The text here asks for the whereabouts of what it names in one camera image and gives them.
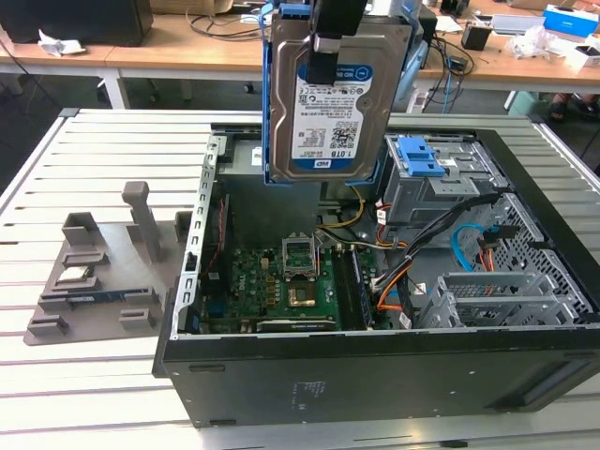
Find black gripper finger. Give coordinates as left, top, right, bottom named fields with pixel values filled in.
left=307, top=0, right=368, bottom=86

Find hard disk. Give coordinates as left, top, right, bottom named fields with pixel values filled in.
left=260, top=0, right=419, bottom=188

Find white power strip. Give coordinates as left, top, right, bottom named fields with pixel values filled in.
left=407, top=88, right=431, bottom=113

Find blue plastic drive latch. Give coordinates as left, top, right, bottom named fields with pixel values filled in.
left=396, top=135, right=446, bottom=178

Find wooden desk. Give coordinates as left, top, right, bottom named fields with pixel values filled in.
left=0, top=8, right=600, bottom=112

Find grey power supply unit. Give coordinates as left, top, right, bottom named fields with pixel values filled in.
left=215, top=140, right=324, bottom=235

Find grey optical drive cage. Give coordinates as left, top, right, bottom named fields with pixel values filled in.
left=383, top=136, right=510, bottom=226

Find grey tray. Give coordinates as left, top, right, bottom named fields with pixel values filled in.
left=491, top=13, right=545, bottom=37

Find metal socket cover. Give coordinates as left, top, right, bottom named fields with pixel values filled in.
left=279, top=232, right=321, bottom=282

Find clear plastic bag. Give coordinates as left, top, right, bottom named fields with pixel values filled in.
left=508, top=25, right=571, bottom=60

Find black RAM slot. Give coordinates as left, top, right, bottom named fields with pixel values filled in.
left=332, top=247, right=365, bottom=329

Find green motherboard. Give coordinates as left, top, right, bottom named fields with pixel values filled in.
left=199, top=246, right=376, bottom=332

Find CPU socket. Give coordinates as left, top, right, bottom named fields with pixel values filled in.
left=286, top=280, right=323, bottom=310

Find blue cardboard box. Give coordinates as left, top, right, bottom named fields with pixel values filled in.
left=542, top=4, right=600, bottom=38

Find large black box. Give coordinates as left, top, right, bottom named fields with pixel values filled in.
left=0, top=0, right=154, bottom=47

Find black graphics card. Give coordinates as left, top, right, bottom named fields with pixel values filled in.
left=255, top=316, right=338, bottom=333

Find white box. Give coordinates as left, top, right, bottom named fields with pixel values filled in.
left=562, top=39, right=600, bottom=71

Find crumpled white paper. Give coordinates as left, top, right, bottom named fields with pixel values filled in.
left=37, top=28, right=86, bottom=57

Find grey parts rack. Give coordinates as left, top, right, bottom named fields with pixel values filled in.
left=22, top=180, right=196, bottom=348

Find blue RAM stick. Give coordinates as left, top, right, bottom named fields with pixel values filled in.
left=41, top=290, right=128, bottom=304

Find black PC case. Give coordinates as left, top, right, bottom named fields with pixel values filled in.
left=152, top=122, right=600, bottom=430

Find silver CPU chip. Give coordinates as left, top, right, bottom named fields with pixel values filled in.
left=56, top=267, right=93, bottom=285

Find yellow wire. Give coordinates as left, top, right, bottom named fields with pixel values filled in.
left=322, top=185, right=367, bottom=231

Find black cable bundle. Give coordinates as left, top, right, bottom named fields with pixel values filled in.
left=369, top=191, right=503, bottom=294

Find blue wire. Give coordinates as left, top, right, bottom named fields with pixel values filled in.
left=449, top=223, right=498, bottom=273

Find orange power wire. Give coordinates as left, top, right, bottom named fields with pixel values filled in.
left=477, top=225, right=521, bottom=273

